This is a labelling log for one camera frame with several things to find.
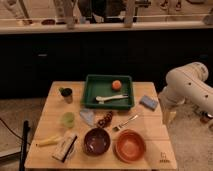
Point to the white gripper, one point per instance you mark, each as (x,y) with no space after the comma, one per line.
(169,99)

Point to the blue sponge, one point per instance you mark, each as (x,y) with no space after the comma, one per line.
(148,102)

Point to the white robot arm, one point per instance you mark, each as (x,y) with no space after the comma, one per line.
(186,82)

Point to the red bowl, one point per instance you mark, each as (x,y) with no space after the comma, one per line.
(129,146)

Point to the dark purple bowl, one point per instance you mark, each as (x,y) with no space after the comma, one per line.
(96,142)

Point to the orange ball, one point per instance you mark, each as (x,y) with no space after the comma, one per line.
(116,85)

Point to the dark red grape bunch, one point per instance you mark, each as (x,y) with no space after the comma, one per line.
(105,121)

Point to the white plastic spoon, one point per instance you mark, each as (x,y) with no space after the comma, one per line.
(103,99)

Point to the green plastic tray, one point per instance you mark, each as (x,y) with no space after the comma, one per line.
(101,85)

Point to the light blue cloth piece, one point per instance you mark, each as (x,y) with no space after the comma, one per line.
(88,116)

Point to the light green cup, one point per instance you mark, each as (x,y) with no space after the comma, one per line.
(68,119)

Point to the dark cup with green item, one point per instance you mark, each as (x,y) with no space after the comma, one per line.
(66,93)

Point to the yellow banana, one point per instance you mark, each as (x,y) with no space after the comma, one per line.
(49,141)

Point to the black stand left of table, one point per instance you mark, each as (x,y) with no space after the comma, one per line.
(24,143)

